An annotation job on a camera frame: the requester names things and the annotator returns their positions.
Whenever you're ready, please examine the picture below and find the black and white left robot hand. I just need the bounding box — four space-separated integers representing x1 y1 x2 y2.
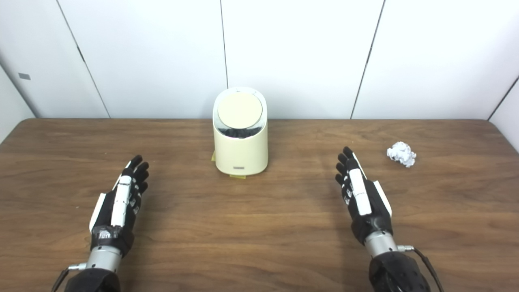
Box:
89 155 150 258

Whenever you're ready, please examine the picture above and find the cream-colored bin body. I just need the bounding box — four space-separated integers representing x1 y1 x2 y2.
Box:
212 86 269 176

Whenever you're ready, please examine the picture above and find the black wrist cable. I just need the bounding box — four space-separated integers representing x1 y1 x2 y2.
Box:
51 263 88 292
397 245 445 292

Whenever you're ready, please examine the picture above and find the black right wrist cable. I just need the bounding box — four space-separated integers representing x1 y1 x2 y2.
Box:
397 245 445 292

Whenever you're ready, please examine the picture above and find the cream round bin lid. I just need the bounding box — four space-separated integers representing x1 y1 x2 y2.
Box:
217 92 263 130

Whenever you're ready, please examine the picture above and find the white paper ball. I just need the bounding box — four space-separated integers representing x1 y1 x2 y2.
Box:
386 142 417 168

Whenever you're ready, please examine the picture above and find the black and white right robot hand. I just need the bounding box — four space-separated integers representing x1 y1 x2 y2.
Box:
335 146 394 246

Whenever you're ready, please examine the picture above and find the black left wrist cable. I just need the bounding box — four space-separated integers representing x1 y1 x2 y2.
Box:
51 263 88 292

